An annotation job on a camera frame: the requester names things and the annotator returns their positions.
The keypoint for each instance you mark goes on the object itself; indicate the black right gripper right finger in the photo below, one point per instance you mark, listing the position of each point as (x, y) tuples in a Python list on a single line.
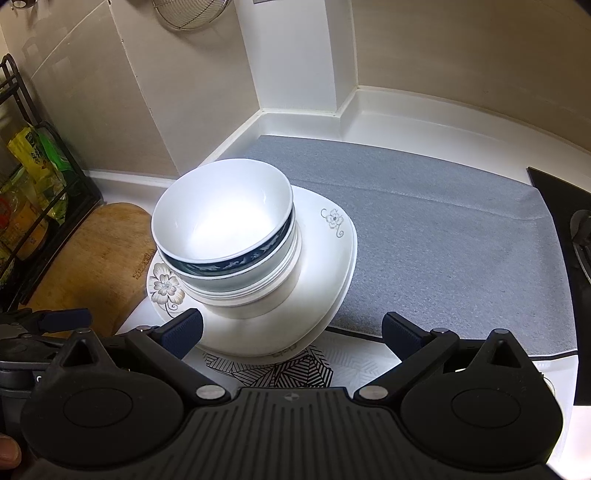
[(420, 352)]

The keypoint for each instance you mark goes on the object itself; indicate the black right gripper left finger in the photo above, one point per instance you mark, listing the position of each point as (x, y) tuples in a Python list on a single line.
[(164, 348)]

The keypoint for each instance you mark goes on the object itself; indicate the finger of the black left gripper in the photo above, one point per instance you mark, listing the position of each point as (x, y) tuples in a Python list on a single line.
[(53, 321)]

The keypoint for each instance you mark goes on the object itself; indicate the cream bowls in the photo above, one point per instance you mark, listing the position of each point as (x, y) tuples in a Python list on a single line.
[(260, 298)]

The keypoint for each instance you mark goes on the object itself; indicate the blue patterned white bowl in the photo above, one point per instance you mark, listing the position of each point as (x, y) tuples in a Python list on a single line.
[(223, 217)]

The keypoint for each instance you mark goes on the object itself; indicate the oval white floral plate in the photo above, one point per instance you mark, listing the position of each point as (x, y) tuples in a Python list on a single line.
[(324, 269)]

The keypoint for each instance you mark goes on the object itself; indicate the large square floral plate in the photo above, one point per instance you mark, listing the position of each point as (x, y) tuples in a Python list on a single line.
[(301, 317)]

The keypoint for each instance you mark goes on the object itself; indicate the teal glazed bowl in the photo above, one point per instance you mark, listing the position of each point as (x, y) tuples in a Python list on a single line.
[(243, 271)]

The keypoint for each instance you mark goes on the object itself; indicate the person left hand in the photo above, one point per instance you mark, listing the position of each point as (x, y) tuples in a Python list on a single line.
[(10, 453)]

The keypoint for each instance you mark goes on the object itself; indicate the wooden cutting board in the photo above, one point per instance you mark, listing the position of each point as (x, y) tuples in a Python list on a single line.
[(102, 267)]

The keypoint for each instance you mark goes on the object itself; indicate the yellow green packages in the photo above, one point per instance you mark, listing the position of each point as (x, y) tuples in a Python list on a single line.
[(34, 195)]

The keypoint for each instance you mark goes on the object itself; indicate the grey dish mat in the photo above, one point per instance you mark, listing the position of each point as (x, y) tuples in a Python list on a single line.
[(442, 244)]

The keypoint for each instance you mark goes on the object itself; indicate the black gas stove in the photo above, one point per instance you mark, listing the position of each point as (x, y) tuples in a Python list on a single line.
[(569, 207)]

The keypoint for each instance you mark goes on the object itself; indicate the metal mesh strainer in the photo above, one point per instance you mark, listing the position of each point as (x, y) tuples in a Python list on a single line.
[(188, 15)]

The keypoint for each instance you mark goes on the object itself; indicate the black wire rack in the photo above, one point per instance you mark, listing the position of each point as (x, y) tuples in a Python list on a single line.
[(19, 278)]

